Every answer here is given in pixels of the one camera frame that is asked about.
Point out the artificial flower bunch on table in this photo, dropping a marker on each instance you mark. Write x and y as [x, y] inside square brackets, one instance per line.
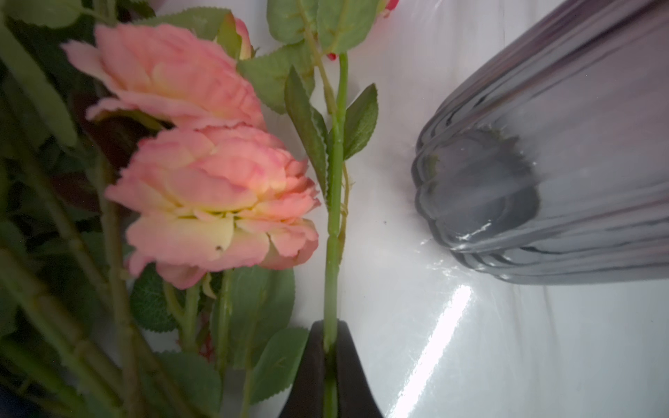
[150, 221]

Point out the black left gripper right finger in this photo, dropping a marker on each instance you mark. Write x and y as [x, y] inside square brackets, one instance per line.
[355, 399]

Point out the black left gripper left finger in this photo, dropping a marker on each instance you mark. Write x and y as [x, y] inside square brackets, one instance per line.
[307, 393]

